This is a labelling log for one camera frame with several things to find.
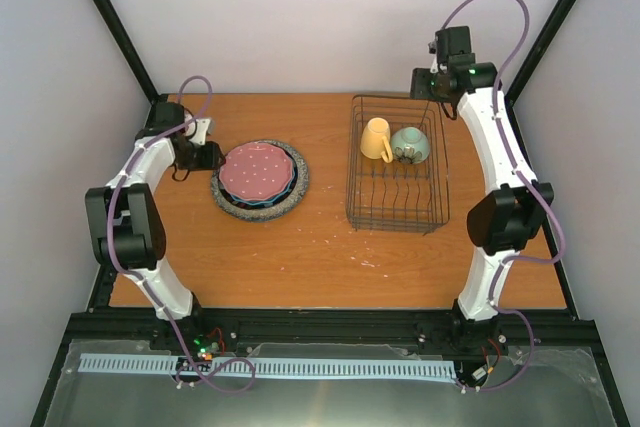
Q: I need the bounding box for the left electronics board with wires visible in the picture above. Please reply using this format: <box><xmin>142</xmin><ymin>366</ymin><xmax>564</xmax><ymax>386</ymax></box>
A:
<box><xmin>193</xmin><ymin>327</ymin><xmax>226</xmax><ymax>361</ymax></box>

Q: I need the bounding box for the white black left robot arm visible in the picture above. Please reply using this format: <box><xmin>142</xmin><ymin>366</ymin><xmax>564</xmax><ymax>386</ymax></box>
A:
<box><xmin>85</xmin><ymin>102</ymin><xmax>224</xmax><ymax>350</ymax></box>

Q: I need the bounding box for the black frame post right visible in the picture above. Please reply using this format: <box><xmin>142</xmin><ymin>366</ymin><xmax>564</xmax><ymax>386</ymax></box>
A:
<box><xmin>503</xmin><ymin>0</ymin><xmax>610</xmax><ymax>103</ymax></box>

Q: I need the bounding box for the right connector with wires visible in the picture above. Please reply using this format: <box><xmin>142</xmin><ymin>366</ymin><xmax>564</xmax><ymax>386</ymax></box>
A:
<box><xmin>471</xmin><ymin>334</ymin><xmax>506</xmax><ymax>388</ymax></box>

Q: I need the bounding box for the teal blue plate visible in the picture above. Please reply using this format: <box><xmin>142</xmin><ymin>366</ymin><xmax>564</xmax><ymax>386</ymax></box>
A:
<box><xmin>219</xmin><ymin>162</ymin><xmax>296</xmax><ymax>207</ymax></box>

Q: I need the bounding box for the yellow ceramic mug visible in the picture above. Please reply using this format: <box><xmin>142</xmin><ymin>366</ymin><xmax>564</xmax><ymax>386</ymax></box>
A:
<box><xmin>360</xmin><ymin>117</ymin><xmax>393</xmax><ymax>163</ymax></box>

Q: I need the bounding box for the light blue slotted cable duct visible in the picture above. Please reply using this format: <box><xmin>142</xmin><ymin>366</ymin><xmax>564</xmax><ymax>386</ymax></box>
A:
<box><xmin>77</xmin><ymin>353</ymin><xmax>456</xmax><ymax>383</ymax></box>

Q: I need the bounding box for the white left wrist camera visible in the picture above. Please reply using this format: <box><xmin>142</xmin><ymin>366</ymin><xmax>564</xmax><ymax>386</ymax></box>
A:
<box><xmin>185</xmin><ymin>118</ymin><xmax>215</xmax><ymax>146</ymax></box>

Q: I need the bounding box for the black frame post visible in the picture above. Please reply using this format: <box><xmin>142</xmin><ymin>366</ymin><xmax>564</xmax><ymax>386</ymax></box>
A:
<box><xmin>503</xmin><ymin>0</ymin><xmax>610</xmax><ymax>103</ymax></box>
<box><xmin>92</xmin><ymin>0</ymin><xmax>161</xmax><ymax>104</ymax></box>

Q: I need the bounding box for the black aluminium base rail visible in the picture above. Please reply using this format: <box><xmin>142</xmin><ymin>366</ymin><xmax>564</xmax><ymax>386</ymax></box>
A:
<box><xmin>64</xmin><ymin>307</ymin><xmax>599</xmax><ymax>363</ymax></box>

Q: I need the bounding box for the dark wire dish rack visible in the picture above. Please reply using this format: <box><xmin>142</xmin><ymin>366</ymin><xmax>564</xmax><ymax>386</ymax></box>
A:
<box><xmin>345</xmin><ymin>95</ymin><xmax>450</xmax><ymax>234</ymax></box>

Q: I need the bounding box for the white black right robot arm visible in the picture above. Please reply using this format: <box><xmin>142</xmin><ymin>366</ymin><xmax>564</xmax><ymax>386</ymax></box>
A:
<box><xmin>410</xmin><ymin>26</ymin><xmax>554</xmax><ymax>350</ymax></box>

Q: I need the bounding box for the mint green ceramic bowl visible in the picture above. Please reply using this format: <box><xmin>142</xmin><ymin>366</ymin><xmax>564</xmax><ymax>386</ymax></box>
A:
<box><xmin>391</xmin><ymin>127</ymin><xmax>431</xmax><ymax>165</ymax></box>

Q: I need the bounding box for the speckled large stoneware plate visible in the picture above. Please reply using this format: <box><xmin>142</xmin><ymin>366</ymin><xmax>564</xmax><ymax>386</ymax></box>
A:
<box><xmin>210</xmin><ymin>139</ymin><xmax>310</xmax><ymax>223</ymax></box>

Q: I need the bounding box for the black frame post left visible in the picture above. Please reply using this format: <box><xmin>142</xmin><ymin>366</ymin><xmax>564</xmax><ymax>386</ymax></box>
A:
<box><xmin>92</xmin><ymin>0</ymin><xmax>161</xmax><ymax>104</ymax></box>

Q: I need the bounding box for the pink polka dot plate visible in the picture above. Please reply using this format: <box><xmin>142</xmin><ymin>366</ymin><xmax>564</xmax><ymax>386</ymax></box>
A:
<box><xmin>218</xmin><ymin>141</ymin><xmax>294</xmax><ymax>203</ymax></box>

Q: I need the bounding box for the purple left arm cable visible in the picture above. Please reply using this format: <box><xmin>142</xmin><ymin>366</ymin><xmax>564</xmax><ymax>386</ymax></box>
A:
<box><xmin>107</xmin><ymin>75</ymin><xmax>259</xmax><ymax>393</ymax></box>

